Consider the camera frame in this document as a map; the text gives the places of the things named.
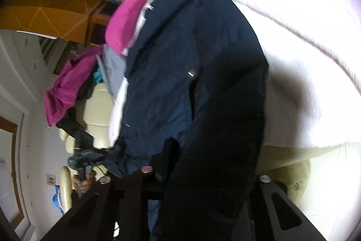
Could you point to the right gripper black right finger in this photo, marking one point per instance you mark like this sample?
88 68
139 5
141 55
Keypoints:
268 214

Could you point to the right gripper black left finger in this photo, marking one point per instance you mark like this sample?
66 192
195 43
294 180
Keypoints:
115 208

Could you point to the navy blue puffer jacket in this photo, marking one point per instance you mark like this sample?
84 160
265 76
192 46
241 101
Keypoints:
194 111

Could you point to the black garment on sofa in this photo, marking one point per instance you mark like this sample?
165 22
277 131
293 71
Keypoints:
73 123

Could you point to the grey garment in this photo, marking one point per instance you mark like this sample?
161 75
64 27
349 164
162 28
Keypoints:
112 67

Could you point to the magenta pillow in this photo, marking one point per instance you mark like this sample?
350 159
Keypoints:
122 24

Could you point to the purple fleece garment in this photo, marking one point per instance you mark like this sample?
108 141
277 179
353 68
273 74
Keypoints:
63 94

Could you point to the teal garment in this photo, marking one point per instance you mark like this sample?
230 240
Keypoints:
97 76

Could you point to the person's left hand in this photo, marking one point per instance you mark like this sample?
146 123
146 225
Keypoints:
82 186

